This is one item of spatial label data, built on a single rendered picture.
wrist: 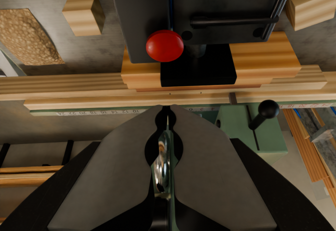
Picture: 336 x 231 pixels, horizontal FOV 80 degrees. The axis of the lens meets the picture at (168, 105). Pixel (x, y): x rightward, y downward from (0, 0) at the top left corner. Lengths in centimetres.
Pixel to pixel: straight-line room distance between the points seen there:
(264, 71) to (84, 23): 23
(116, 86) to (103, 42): 8
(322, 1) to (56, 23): 33
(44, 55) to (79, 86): 7
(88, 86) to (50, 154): 307
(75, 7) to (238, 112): 23
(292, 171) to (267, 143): 272
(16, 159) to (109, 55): 343
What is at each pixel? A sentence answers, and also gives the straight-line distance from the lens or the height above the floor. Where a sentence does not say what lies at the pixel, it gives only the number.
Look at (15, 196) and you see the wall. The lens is 350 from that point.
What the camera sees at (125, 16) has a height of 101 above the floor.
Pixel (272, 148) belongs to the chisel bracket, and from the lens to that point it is 27.
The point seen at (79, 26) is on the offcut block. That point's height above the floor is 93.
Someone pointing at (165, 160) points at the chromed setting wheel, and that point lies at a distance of 37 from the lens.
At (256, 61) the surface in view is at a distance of 29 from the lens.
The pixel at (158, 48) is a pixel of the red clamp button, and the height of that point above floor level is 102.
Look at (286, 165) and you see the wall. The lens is 298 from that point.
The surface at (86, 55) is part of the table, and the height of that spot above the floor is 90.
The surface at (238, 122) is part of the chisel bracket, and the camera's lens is 27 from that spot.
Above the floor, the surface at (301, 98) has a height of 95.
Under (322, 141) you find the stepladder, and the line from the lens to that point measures 132.
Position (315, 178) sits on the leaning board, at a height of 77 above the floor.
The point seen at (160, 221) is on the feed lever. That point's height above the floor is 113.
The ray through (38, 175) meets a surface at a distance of 277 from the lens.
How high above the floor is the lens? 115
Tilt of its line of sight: 32 degrees down
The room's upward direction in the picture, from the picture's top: 179 degrees clockwise
